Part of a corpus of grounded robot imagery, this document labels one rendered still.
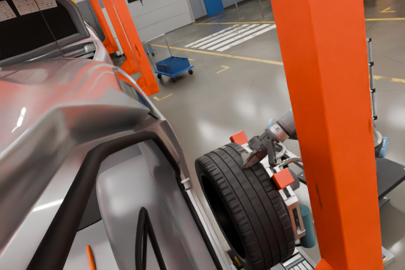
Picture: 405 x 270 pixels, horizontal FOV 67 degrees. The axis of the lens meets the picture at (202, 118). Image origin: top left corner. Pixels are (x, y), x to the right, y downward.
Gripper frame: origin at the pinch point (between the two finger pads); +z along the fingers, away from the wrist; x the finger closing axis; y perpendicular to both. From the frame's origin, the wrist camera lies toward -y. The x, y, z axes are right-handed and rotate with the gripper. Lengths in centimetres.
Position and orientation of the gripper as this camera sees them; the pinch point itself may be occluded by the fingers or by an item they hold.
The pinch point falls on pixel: (244, 167)
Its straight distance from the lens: 145.4
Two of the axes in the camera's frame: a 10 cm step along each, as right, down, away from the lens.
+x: -5.3, -4.1, -7.4
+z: -7.3, 6.7, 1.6
